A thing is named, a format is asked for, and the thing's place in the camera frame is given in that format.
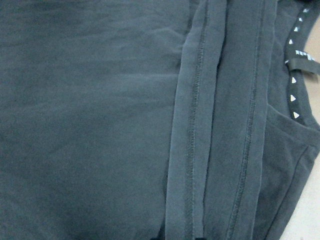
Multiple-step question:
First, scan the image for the black graphic t-shirt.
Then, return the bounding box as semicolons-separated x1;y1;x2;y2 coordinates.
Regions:
0;0;320;240

